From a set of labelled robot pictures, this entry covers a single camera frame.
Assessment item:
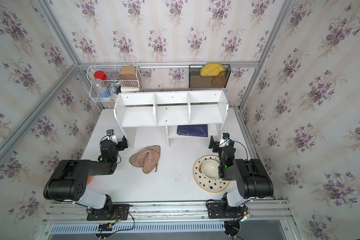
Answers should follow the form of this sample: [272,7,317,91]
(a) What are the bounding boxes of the yellow round woven mat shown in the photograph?
[200,63,225,77]

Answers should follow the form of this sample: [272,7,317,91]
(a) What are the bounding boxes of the black mesh basket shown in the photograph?
[189,64,231,89]

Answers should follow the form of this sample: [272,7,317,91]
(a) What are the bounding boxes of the cream ceramic bowl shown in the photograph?
[199,159,220,180]

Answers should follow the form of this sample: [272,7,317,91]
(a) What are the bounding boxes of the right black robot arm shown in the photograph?
[202,133,274,221]

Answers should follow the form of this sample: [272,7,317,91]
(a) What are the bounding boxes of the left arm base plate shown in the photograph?
[87,204,131,221]

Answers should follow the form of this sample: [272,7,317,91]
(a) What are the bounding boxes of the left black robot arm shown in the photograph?
[43,137,130,221]

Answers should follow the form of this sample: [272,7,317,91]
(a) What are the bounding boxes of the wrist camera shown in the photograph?
[107,129,117,143]
[220,133,230,147]

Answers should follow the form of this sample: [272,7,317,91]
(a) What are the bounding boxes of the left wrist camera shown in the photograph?
[107,129,117,143]

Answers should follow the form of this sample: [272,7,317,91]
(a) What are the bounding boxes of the white wire basket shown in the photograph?
[86,65,142,102]

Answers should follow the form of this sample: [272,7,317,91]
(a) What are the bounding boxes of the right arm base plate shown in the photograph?
[205,200,248,220]

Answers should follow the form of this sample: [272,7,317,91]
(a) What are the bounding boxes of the star patterned plate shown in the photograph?
[193,155,230,193]

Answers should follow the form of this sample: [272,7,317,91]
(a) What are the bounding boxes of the brown round coaster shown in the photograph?
[211,76,228,88]

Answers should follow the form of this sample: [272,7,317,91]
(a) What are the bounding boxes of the white wooden bookshelf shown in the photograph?
[114,90,229,148]

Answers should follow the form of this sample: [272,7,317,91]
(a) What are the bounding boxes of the clear plastic water bottle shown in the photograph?
[92,79,111,98]

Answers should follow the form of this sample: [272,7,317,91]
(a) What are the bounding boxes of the aluminium mounting rail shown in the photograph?
[41,199,294,224]

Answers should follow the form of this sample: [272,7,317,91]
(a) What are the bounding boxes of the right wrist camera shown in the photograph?
[220,133,230,147]

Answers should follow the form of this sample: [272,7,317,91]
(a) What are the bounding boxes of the brown cardboard box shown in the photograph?
[118,65,142,88]

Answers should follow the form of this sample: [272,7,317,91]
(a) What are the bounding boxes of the brown striped cloth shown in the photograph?
[129,145,161,174]

